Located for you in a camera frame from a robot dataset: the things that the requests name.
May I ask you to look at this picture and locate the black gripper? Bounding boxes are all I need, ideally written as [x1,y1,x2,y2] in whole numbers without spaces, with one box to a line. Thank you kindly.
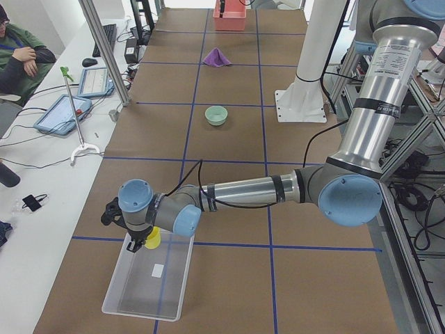
[127,230,149,252]

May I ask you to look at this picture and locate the yellow plastic cup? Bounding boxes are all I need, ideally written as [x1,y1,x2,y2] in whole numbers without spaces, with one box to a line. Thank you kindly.
[145,226,161,250]

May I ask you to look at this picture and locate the mint green bowl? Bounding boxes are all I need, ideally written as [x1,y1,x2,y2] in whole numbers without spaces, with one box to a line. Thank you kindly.
[204,106,228,126]

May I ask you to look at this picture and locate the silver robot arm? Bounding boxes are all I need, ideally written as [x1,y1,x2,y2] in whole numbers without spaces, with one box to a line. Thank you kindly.
[101,1,444,252]

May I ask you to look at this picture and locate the clear plastic storage box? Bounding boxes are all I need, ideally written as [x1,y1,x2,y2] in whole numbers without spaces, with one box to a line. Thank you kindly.
[102,230,194,321]

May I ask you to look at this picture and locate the small black device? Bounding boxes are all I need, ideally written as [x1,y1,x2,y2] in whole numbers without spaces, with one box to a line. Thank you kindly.
[22,193,48,212]

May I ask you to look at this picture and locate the blue tablet near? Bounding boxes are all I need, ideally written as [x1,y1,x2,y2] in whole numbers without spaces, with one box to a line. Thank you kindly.
[33,94,92,136]

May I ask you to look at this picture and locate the blue tablet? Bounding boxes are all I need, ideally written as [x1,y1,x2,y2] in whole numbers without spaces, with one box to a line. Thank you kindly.
[33,94,92,136]
[77,67,114,98]

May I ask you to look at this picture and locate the blue tablet far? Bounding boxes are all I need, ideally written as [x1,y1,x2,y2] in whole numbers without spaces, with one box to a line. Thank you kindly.
[77,67,114,98]

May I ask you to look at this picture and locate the reacher grabber tool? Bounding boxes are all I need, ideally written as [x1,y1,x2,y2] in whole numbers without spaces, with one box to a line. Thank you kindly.
[60,66,101,166]

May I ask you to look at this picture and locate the black computer mouse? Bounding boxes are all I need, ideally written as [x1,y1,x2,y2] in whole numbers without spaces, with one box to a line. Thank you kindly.
[81,58,98,67]

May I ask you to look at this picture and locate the black power adapter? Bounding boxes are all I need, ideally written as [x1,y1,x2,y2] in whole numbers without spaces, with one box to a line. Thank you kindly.
[124,38,140,64]

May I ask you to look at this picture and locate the purple cloth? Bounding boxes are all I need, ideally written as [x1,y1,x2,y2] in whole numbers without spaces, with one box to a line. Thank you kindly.
[202,47,232,67]

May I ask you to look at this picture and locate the black keyboard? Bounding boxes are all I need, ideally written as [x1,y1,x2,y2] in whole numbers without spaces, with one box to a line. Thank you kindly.
[92,23,118,58]

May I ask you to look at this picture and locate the seated person green shirt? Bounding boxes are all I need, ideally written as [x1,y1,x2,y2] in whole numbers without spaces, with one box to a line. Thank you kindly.
[1,8,56,106]

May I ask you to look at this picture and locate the pink plastic bin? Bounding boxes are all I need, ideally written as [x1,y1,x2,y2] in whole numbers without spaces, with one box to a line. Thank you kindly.
[213,0,247,31]

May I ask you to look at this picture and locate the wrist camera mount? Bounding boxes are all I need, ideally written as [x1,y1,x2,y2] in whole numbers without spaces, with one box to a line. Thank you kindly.
[101,197,125,228]

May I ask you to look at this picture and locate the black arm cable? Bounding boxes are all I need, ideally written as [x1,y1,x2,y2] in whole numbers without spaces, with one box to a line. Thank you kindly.
[165,121,348,210]

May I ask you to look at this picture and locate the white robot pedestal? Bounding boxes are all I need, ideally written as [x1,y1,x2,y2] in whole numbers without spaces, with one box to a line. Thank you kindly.
[275,0,349,123]

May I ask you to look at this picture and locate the aluminium frame post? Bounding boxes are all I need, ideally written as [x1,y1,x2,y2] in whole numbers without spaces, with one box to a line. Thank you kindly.
[79,0,130,107]

